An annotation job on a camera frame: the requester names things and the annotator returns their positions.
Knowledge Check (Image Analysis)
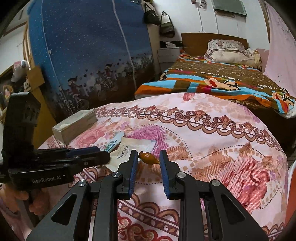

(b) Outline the brown fruit pit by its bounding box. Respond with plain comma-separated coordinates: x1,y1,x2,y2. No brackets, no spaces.
138,151,160,165

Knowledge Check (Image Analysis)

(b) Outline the white paper packet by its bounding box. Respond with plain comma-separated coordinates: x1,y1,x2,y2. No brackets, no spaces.
105,137,156,172

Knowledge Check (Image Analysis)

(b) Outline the light blue wet-wipe packet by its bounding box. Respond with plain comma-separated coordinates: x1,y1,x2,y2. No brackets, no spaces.
102,132,125,153

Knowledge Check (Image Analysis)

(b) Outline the orange trash bucket white rim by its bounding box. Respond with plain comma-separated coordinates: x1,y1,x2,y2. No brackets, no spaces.
285,162,296,226

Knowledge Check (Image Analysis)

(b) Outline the person's left hand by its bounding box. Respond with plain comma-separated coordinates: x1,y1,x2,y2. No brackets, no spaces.
0,184,50,216

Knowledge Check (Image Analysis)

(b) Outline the wooden shelf unit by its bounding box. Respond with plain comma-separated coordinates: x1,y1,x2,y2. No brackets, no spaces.
0,22,57,149

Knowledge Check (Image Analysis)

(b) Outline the beige tissue box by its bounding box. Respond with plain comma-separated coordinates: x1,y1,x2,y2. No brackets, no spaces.
52,109,97,145

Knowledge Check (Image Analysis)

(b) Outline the pink floral quilt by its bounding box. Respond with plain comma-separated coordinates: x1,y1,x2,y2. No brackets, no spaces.
38,92,289,241

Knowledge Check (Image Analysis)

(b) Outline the colourful cartoon bed blanket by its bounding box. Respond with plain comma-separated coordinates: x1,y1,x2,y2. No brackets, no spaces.
134,54,295,118

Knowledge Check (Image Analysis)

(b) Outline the blue fabric wardrobe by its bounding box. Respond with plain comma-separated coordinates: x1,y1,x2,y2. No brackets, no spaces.
28,0,155,121

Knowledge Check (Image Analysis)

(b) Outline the white bedside drawer cabinet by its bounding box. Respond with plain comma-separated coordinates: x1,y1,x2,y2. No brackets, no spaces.
158,47,183,72

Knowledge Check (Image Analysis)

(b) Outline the floral pillow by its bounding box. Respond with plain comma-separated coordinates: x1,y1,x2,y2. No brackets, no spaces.
204,39,262,70

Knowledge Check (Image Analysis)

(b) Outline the wooden headboard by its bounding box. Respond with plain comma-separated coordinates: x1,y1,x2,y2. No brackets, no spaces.
181,33,249,56

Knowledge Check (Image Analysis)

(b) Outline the pink hanging sheet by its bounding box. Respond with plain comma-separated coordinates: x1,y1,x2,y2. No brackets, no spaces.
264,3,295,97

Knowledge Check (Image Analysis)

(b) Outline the black handbag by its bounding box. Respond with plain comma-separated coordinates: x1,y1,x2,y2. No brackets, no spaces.
143,3,161,26

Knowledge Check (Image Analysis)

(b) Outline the grey covered wall unit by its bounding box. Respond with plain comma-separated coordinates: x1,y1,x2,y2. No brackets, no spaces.
212,0,247,16

